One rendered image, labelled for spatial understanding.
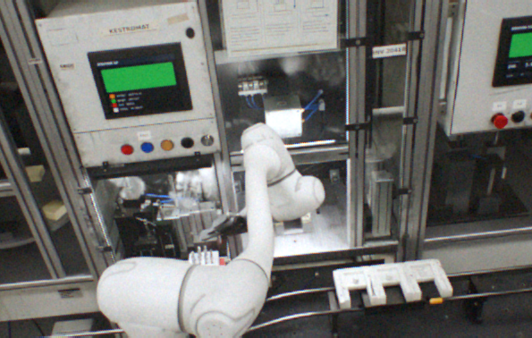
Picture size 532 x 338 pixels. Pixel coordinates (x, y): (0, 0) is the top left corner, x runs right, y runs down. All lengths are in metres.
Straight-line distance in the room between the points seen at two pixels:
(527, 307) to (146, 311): 1.48
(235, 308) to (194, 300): 0.08
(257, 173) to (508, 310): 1.14
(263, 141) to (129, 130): 0.40
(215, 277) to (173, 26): 0.71
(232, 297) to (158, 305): 0.14
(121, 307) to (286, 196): 0.60
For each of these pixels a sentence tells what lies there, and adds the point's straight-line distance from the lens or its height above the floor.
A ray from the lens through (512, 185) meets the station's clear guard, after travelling 1.98.
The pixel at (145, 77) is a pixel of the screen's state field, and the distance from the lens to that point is 1.49.
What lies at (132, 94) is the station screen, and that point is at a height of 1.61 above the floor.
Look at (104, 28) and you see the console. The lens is 1.48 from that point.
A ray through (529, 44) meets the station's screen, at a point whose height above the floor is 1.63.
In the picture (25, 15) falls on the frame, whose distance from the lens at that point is 1.53.
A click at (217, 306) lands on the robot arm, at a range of 0.97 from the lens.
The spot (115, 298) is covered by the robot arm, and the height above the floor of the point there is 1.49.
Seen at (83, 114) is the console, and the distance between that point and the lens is 1.60.
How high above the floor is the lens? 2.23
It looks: 34 degrees down
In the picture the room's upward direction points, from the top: 7 degrees counter-clockwise
